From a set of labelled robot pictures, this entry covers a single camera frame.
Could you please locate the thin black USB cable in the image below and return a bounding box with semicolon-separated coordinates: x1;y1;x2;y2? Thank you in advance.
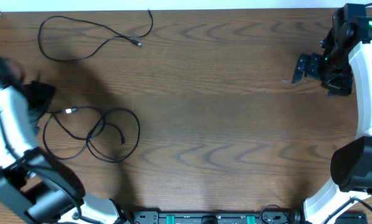
37;9;154;62

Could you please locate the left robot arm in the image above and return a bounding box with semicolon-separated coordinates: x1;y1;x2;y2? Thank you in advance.
0;57;129;223

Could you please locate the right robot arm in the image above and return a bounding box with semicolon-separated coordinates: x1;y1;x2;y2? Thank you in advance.
287;3;372;223

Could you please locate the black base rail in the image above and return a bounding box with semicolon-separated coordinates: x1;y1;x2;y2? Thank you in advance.
128;211;291;224

